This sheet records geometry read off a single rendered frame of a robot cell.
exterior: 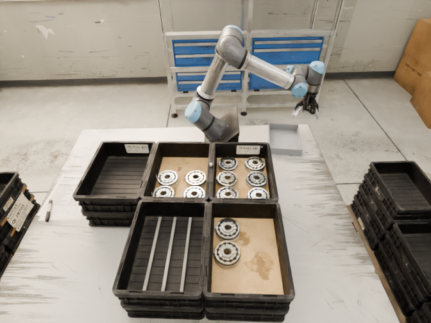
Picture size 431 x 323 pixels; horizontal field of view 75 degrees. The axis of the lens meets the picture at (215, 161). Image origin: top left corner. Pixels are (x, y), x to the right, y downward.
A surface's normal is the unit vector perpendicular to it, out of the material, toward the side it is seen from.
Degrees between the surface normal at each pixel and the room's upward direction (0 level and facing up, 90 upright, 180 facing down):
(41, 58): 90
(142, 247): 0
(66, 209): 0
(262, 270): 0
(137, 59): 90
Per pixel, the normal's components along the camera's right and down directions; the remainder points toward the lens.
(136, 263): -0.01, -0.73
